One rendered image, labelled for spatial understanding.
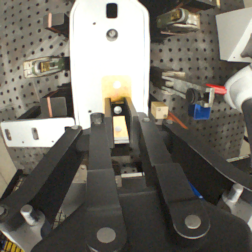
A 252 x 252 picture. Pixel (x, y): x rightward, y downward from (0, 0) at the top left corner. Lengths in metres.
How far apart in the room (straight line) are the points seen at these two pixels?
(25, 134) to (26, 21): 0.56
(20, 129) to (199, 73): 0.84
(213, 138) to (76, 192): 0.84
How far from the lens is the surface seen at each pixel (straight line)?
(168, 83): 0.42
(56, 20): 0.51
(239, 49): 0.89
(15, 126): 0.59
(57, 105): 0.52
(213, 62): 0.93
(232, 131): 1.17
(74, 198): 0.66
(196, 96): 0.28
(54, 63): 0.43
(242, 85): 0.78
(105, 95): 0.21
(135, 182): 0.59
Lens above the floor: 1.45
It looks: 66 degrees down
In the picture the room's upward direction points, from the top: 166 degrees clockwise
